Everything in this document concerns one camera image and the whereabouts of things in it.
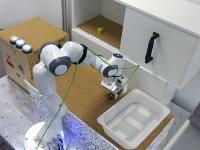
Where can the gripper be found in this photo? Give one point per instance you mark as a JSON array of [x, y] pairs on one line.
[[113, 84]]

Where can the purple block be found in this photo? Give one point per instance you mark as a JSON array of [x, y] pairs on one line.
[[110, 96]]

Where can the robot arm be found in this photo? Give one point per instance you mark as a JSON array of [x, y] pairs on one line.
[[53, 60]]

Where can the white plastic box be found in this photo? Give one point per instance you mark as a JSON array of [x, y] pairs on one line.
[[135, 120]]

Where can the yellow block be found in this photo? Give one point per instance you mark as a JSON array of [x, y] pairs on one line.
[[100, 30]]

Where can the white sliding door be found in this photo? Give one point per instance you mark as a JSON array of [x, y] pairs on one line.
[[166, 46]]

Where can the white cabinet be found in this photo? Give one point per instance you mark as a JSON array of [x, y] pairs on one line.
[[100, 20]]

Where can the green button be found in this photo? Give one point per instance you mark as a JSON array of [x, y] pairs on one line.
[[27, 48]]

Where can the wooden drawer box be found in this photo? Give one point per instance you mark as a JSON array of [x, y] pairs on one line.
[[30, 36]]

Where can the blue button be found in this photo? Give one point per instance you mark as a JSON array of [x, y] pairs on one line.
[[20, 42]]

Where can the red button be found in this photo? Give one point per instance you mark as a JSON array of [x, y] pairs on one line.
[[13, 39]]

